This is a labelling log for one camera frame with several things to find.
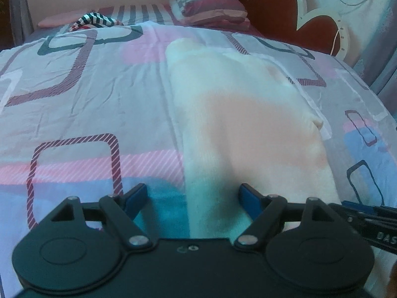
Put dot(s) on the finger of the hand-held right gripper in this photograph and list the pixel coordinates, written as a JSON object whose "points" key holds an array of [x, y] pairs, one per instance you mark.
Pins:
{"points": [[359, 208]]}

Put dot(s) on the black white striped cloth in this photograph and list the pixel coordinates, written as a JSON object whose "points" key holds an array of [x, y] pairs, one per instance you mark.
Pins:
{"points": [[96, 21]]}

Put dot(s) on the red white headboard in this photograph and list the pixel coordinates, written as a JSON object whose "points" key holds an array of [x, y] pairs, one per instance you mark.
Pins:
{"points": [[279, 9]]}

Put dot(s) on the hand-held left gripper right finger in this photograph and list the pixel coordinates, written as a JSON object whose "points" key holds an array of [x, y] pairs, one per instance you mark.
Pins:
{"points": [[249, 200]]}

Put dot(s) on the plain pink pillow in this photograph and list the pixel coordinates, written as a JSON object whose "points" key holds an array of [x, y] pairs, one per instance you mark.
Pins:
{"points": [[62, 18]]}

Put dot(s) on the pink striped pillow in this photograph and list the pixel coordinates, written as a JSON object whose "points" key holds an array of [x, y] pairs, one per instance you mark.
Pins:
{"points": [[207, 7]]}

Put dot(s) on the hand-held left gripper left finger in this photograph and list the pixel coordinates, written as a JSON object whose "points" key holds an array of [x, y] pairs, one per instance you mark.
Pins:
{"points": [[138, 197]]}

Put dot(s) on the white fluffy towel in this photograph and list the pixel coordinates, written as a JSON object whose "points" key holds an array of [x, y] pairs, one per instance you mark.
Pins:
{"points": [[242, 108]]}

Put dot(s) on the grey curtain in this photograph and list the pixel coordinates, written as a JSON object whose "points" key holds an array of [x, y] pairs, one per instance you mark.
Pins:
{"points": [[15, 9]]}

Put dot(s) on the patterned pink bed blanket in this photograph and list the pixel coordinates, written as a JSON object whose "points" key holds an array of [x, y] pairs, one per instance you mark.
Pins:
{"points": [[93, 99]]}

